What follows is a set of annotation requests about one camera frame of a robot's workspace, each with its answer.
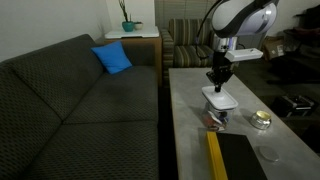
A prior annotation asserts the white container lid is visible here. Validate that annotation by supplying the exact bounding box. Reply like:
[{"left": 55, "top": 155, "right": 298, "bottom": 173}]
[{"left": 202, "top": 86, "right": 238, "bottom": 110}]

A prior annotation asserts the glass candle jar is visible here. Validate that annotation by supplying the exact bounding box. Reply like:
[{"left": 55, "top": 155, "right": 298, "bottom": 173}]
[{"left": 250, "top": 110, "right": 271, "bottom": 130}]

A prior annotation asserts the small white bowl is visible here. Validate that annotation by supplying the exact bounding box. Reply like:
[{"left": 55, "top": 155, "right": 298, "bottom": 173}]
[{"left": 134, "top": 22, "right": 143, "bottom": 30}]

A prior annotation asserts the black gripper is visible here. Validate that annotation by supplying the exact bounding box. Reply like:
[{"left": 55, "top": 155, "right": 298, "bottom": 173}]
[{"left": 206, "top": 52, "right": 233, "bottom": 92}]

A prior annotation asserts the dark grey sofa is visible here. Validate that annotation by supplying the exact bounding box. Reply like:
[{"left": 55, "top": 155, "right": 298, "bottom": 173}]
[{"left": 0, "top": 34, "right": 159, "bottom": 180}]

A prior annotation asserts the clear glass container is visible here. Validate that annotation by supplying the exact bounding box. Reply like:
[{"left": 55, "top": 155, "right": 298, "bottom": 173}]
[{"left": 201, "top": 103, "right": 234, "bottom": 132}]

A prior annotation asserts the cardboard box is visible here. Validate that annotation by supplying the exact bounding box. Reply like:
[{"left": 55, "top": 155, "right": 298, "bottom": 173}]
[{"left": 262, "top": 36, "right": 284, "bottom": 61}]

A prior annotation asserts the round clear jar lid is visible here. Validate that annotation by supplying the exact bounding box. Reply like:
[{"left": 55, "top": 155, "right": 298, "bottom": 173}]
[{"left": 259, "top": 146, "right": 279, "bottom": 162}]

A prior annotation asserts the teal plant pot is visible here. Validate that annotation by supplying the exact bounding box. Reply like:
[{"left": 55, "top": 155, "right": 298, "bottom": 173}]
[{"left": 122, "top": 21, "right": 134, "bottom": 32}]

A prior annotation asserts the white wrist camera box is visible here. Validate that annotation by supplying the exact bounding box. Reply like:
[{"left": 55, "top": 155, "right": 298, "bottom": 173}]
[{"left": 225, "top": 48, "right": 263, "bottom": 62}]

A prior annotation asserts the striped armchair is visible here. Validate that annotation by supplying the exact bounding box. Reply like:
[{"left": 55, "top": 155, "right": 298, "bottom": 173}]
[{"left": 160, "top": 19, "right": 214, "bottom": 87}]

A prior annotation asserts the blue cushion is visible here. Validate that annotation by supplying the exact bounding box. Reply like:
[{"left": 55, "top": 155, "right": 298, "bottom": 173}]
[{"left": 92, "top": 41, "right": 132, "bottom": 74}]

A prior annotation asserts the black case on floor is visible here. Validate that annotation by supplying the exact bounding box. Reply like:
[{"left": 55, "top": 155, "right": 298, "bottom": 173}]
[{"left": 271, "top": 95, "right": 318, "bottom": 117}]

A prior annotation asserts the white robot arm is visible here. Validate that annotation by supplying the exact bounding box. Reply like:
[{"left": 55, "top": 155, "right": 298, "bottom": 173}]
[{"left": 207, "top": 0, "right": 277, "bottom": 92}]

